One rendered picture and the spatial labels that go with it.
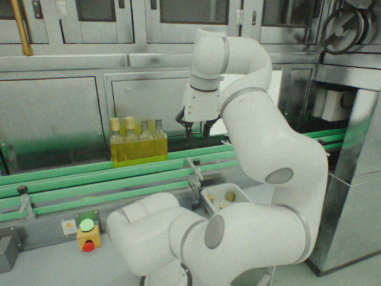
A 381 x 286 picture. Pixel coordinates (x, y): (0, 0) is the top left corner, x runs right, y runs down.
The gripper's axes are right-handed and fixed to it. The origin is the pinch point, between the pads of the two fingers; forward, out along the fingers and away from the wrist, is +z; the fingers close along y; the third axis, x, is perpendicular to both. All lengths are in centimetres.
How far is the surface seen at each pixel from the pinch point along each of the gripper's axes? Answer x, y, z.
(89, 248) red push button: 6, 37, 39
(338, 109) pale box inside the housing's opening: -35, -106, 21
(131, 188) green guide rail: -9.0, 20.4, 29.8
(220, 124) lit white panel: -38, -29, 25
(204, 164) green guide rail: -18.5, -13.7, 32.5
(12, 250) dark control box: 0, 61, 40
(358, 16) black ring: -34, -85, -28
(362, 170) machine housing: 0, -96, 37
